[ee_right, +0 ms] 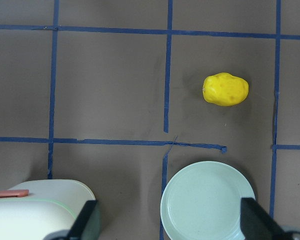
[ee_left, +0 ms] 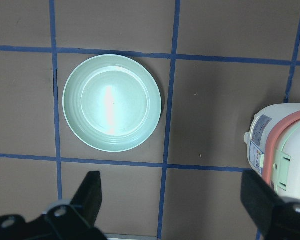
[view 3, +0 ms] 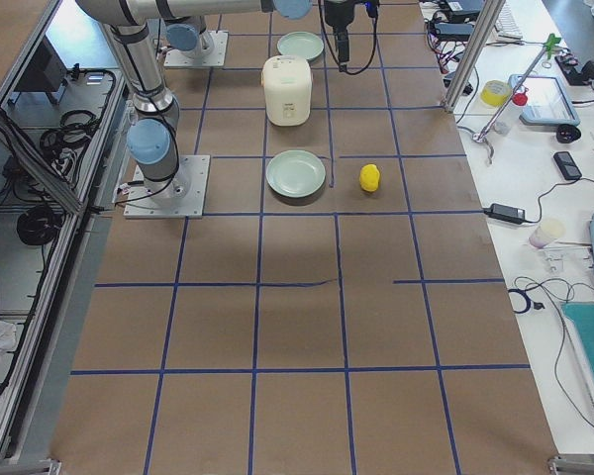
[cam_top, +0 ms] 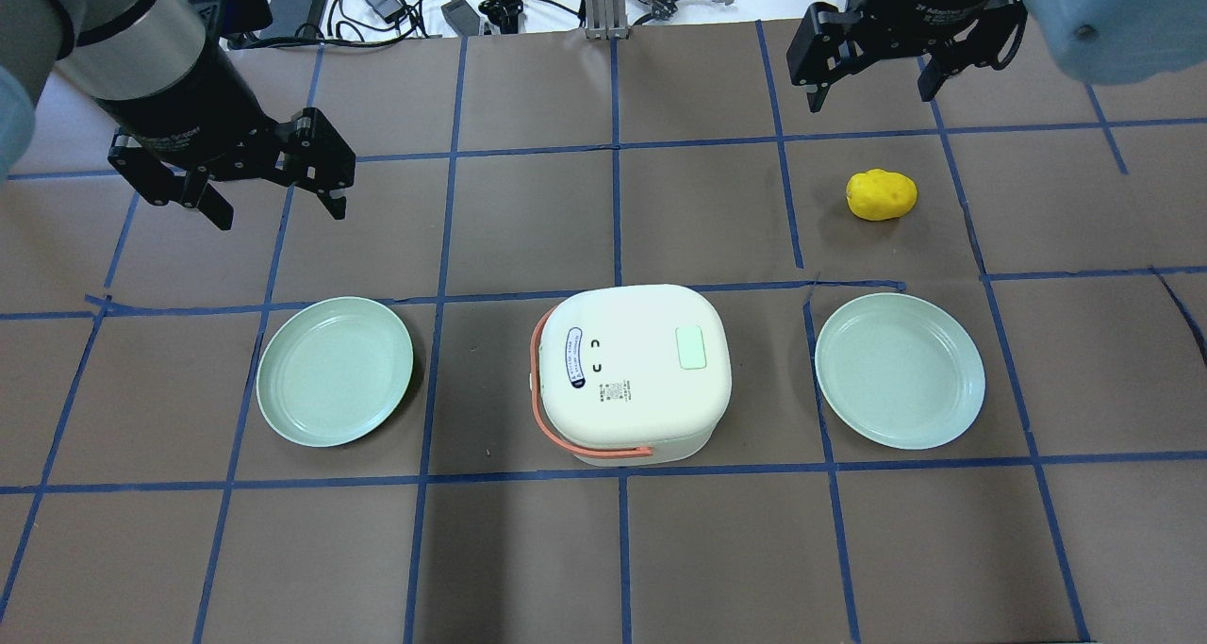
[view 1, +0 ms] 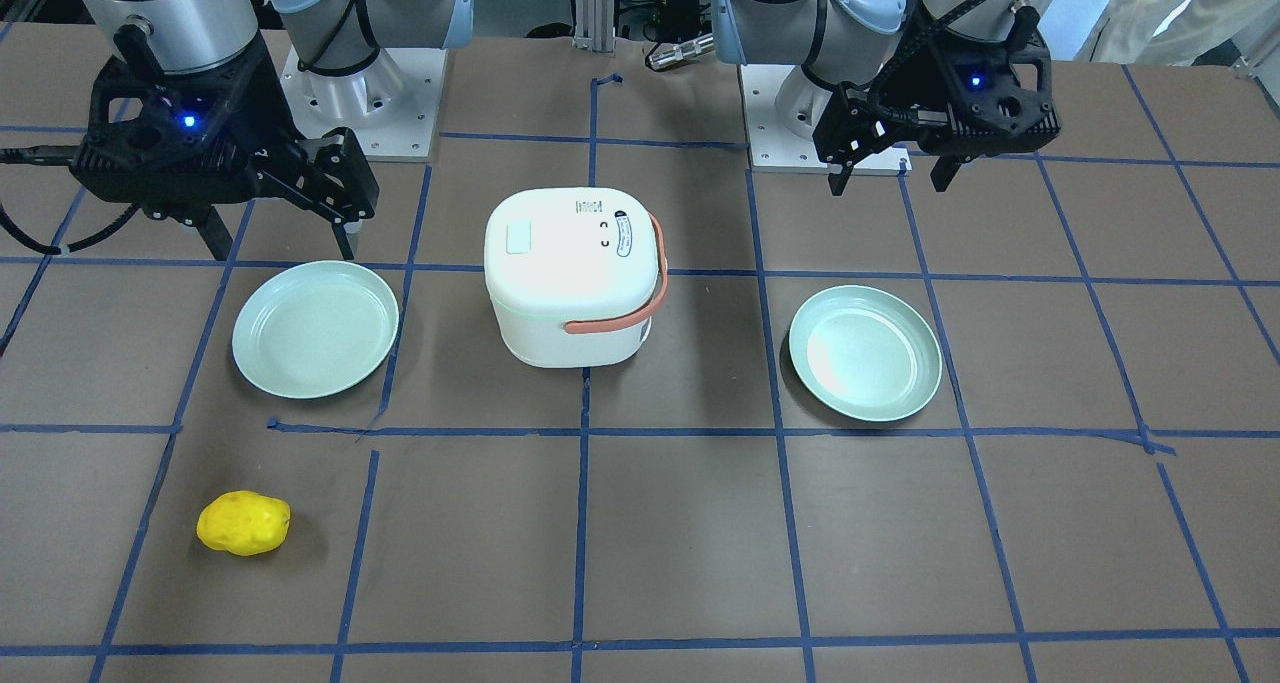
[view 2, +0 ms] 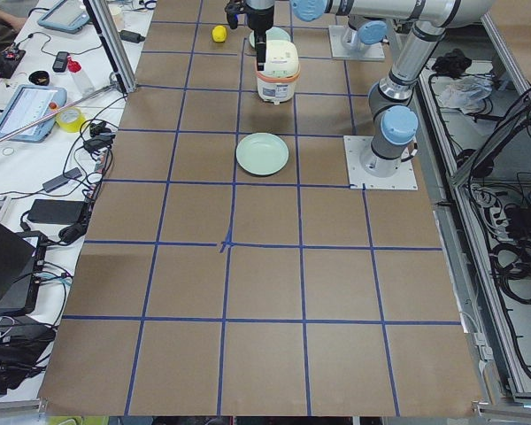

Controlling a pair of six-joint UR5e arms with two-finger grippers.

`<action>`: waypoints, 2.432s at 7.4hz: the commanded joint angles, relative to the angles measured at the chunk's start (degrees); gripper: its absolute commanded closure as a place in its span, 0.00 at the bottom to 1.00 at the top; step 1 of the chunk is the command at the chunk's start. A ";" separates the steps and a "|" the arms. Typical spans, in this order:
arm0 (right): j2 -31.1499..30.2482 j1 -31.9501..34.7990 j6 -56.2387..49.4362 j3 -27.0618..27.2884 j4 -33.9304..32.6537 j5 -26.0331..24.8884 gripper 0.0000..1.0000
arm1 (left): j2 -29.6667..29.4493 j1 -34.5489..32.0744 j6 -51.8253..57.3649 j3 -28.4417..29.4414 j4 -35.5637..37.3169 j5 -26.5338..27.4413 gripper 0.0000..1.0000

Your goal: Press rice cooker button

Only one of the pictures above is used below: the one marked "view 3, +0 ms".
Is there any white rice cooker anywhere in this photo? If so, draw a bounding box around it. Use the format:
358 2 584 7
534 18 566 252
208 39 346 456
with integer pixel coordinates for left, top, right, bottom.
261 55 312 127

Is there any green plate near arm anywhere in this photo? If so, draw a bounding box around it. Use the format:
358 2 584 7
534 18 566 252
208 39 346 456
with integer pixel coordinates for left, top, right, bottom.
265 149 326 199
277 32 324 62

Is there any aluminium frame post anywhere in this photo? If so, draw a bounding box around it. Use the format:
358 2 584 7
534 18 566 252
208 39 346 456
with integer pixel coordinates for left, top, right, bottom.
443 0 505 113

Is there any blue framed tablet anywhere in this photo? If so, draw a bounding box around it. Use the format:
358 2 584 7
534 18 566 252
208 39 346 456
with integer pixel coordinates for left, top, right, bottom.
508 75 580 127

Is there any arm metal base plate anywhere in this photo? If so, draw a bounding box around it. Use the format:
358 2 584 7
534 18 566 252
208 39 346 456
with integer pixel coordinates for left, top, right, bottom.
164 27 229 68
123 155 211 219

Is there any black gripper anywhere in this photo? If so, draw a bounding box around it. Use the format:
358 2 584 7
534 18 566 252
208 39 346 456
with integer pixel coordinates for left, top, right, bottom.
323 0 356 63

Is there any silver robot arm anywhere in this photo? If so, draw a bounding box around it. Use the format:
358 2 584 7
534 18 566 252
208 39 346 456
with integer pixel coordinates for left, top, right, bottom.
77 1 312 122
165 16 215 57

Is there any yellow toy potato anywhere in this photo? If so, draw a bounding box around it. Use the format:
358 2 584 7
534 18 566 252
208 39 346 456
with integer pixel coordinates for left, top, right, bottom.
358 163 380 193

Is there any black power adapter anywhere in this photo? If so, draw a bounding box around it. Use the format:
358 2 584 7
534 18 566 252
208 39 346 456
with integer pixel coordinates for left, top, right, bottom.
483 203 527 225

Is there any white plastic cup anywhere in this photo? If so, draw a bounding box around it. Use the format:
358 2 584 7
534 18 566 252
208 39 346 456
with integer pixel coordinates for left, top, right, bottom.
529 218 565 248

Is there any yellow tape roll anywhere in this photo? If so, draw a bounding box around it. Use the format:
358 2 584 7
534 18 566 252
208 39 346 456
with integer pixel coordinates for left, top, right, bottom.
480 80 512 108

